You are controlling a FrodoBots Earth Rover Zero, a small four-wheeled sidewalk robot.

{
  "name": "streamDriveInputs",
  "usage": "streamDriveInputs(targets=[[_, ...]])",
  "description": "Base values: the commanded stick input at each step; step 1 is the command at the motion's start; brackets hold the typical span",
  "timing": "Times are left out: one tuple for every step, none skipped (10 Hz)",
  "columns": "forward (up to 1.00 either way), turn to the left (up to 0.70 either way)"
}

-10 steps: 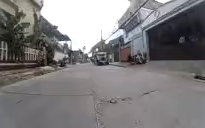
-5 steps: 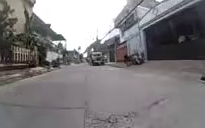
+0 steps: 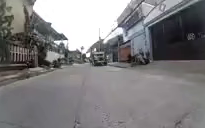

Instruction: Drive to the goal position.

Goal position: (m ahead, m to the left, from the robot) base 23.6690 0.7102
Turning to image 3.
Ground cream building with plants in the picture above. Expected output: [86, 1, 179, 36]
[0, 0, 38, 64]

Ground parked motorcycle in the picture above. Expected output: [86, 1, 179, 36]
[128, 49, 152, 66]

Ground building with dark gate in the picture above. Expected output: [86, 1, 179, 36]
[143, 0, 205, 62]

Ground grey concrete road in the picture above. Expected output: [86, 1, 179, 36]
[0, 59, 205, 128]

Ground overhead wires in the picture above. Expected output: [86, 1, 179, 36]
[101, 13, 134, 43]

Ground pale blue building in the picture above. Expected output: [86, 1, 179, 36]
[116, 0, 155, 63]

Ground building with awning roof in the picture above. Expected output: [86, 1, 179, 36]
[30, 10, 70, 64]

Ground red brown gate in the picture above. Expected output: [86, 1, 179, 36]
[118, 45, 132, 63]

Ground pole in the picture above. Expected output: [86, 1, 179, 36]
[97, 27, 102, 53]

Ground raised concrete kerb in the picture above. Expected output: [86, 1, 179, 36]
[0, 65, 58, 89]

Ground white picket fence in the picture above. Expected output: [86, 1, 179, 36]
[0, 43, 39, 69]

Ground vehicle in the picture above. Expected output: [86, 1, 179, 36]
[91, 50, 108, 67]

